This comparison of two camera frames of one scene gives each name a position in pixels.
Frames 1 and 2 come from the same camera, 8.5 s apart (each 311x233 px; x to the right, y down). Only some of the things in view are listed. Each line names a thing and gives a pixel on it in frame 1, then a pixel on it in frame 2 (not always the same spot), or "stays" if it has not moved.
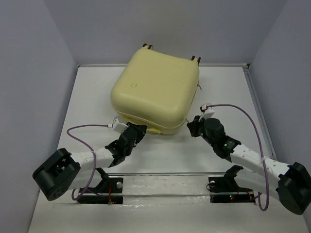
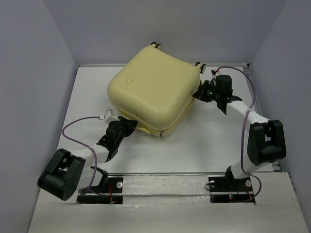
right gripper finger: [194, 126] → [201, 93]
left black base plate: [109, 191] stays
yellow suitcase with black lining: [156, 89] stays
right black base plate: [224, 189] stays
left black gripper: [140, 129] → [129, 125]
